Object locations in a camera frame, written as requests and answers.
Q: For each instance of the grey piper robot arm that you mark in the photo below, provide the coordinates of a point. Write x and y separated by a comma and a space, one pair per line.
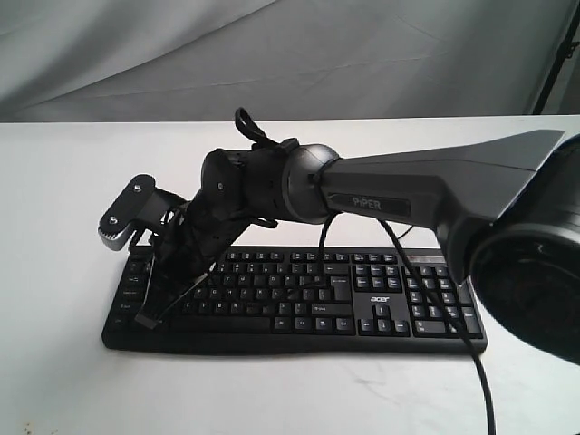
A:
505, 213

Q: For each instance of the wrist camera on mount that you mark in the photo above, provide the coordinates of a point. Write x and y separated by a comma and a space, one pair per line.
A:
140, 206

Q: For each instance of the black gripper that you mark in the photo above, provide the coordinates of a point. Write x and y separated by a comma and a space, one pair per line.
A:
195, 235

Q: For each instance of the grey fabric backdrop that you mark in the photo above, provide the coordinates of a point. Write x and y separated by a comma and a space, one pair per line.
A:
282, 60

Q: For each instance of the black light stand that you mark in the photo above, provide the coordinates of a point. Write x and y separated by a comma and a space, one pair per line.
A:
564, 52

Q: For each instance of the black acer keyboard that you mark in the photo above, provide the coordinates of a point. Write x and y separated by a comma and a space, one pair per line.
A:
266, 300

